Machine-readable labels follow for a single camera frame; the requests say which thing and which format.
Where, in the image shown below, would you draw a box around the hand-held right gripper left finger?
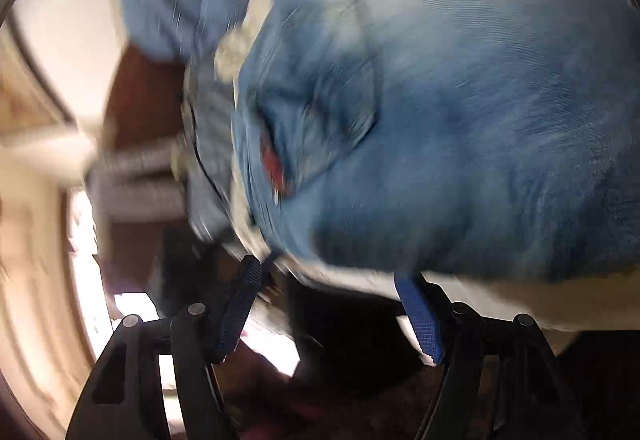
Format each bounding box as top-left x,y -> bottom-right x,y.
65,256 -> 276,440

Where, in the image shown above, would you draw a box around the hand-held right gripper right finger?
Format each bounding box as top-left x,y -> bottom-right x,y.
394,270 -> 586,440

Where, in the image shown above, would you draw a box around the blue denim pants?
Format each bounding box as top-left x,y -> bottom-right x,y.
116,0 -> 640,301

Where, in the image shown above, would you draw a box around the cream leaf-print blanket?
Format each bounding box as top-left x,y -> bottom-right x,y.
300,265 -> 640,333

